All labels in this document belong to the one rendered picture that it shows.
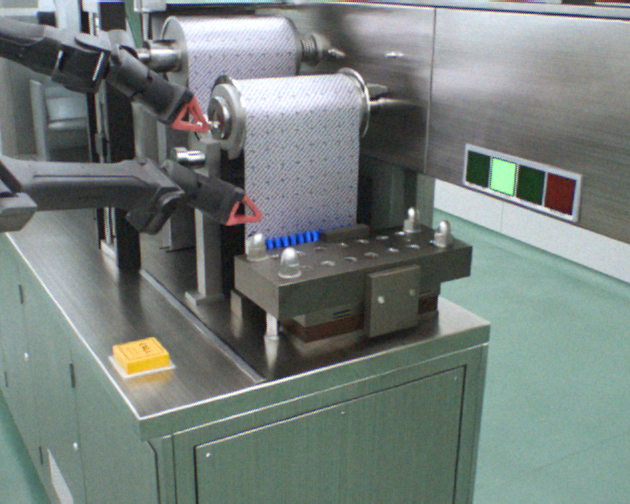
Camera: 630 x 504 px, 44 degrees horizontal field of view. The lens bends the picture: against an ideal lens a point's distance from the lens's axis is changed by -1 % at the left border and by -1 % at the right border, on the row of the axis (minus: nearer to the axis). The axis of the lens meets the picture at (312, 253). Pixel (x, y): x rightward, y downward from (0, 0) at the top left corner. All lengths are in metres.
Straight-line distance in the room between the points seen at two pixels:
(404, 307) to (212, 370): 0.35
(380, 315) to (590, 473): 1.53
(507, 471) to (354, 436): 1.36
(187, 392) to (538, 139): 0.66
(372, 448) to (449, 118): 0.59
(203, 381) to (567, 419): 1.97
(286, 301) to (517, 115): 0.47
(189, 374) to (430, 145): 0.59
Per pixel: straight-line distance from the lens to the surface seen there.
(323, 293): 1.28
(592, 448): 2.87
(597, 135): 1.19
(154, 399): 1.19
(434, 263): 1.40
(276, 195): 1.41
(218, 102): 1.39
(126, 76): 1.31
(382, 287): 1.32
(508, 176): 1.30
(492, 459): 2.72
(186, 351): 1.32
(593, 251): 4.33
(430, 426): 1.47
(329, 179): 1.46
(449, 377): 1.45
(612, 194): 1.18
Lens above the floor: 1.49
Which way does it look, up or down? 20 degrees down
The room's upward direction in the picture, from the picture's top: 1 degrees clockwise
